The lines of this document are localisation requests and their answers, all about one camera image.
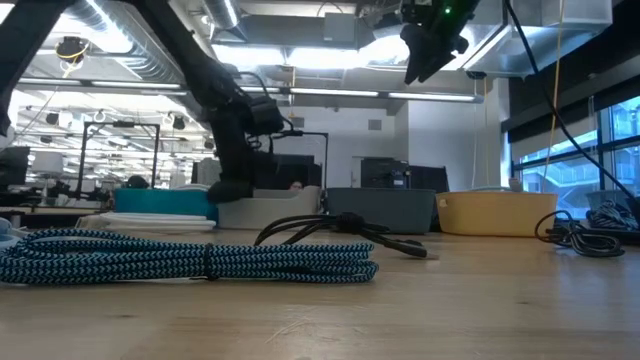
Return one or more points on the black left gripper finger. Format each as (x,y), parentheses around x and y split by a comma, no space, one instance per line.
(230,192)

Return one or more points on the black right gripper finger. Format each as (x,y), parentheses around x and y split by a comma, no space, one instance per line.
(442,47)
(414,50)

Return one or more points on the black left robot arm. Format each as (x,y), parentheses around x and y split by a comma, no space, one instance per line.
(205,75)

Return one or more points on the grey felt panel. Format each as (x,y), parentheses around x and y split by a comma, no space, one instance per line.
(205,172)

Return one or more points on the white plastic bin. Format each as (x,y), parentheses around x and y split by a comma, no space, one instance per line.
(270,212)

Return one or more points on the black monitor row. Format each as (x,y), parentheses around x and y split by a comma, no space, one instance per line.
(290,172)

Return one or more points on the person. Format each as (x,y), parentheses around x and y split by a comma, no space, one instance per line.
(295,186)
(135,181)

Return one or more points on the teal plastic bin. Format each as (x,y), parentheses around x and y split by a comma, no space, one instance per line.
(160,202)

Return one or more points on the long ceiling light strip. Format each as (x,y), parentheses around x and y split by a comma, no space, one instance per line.
(330,92)

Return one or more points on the black equipment cabinet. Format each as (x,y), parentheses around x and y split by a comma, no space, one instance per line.
(385,172)

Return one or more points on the grey-green plastic bin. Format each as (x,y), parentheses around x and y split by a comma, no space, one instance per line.
(380,210)

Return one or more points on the yellow plastic bin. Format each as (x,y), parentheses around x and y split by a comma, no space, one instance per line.
(495,215)

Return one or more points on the black office monitor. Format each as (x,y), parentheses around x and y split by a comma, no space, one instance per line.
(12,165)

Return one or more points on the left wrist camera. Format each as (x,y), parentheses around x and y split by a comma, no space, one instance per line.
(265,115)

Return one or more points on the black rig frame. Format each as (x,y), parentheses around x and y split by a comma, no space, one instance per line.
(315,133)
(120,124)

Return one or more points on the ribbed silver duct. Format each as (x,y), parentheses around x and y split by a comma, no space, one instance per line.
(150,55)

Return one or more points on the round silver duct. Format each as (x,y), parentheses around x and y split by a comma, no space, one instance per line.
(222,12)

